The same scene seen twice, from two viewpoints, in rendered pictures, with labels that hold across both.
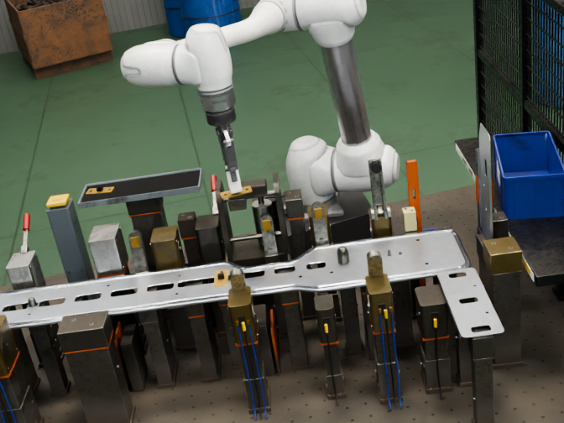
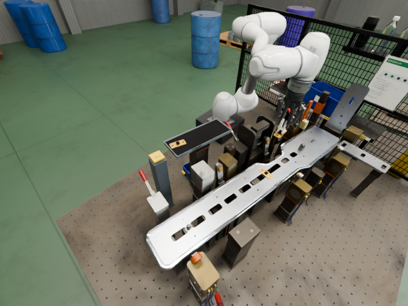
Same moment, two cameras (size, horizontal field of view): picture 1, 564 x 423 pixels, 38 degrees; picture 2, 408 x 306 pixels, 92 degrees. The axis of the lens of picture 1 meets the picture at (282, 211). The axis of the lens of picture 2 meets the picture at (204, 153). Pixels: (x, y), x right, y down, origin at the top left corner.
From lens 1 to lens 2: 1.90 m
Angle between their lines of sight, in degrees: 37
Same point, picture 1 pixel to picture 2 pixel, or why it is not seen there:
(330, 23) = (274, 36)
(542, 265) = (368, 134)
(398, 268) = (323, 147)
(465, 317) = (373, 163)
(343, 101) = not seen: hidden behind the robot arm
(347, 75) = not seen: hidden behind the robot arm
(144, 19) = (8, 39)
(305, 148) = (227, 98)
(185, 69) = (308, 66)
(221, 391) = (262, 217)
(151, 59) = (289, 60)
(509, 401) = (349, 181)
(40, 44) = not seen: outside the picture
